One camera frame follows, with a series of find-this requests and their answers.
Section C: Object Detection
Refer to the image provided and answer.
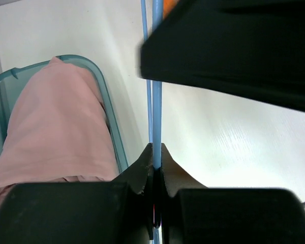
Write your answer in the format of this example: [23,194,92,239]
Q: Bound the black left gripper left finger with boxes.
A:
[0,144,153,243]

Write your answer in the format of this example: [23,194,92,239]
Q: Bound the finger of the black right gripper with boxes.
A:
[140,1,305,112]

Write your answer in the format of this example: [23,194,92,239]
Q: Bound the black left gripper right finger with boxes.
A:
[161,146,305,243]

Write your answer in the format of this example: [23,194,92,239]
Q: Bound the pink trousers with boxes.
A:
[0,57,119,205]

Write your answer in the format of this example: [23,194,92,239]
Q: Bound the orange white tie-dye trousers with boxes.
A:
[163,0,178,18]

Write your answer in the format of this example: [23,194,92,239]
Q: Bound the blue wire hanger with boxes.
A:
[140,1,163,243]

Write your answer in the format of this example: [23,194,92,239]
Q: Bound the teal plastic basket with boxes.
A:
[0,54,129,173]

